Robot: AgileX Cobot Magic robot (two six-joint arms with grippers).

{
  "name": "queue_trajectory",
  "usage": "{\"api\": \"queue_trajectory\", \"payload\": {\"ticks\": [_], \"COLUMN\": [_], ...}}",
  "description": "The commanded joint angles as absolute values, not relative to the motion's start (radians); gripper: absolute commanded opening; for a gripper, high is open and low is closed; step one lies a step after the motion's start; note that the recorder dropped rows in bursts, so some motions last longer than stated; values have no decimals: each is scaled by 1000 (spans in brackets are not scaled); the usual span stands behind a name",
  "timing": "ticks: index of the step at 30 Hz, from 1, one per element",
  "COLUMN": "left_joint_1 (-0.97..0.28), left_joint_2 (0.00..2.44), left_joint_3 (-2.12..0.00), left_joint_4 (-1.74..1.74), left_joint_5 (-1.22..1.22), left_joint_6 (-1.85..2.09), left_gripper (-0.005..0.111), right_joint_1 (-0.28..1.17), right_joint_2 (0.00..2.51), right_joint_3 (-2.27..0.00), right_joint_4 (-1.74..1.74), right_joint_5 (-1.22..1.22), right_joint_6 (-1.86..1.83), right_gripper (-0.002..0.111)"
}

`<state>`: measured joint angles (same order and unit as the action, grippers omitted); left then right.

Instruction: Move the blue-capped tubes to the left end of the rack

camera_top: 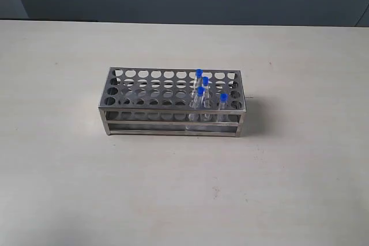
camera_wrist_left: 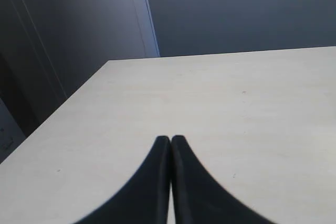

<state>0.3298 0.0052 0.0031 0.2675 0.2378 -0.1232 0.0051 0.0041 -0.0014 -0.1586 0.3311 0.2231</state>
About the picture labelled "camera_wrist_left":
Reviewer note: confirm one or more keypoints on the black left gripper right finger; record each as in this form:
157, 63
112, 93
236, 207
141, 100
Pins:
198, 197

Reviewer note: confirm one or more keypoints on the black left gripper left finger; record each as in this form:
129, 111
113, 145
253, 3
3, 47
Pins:
145, 196

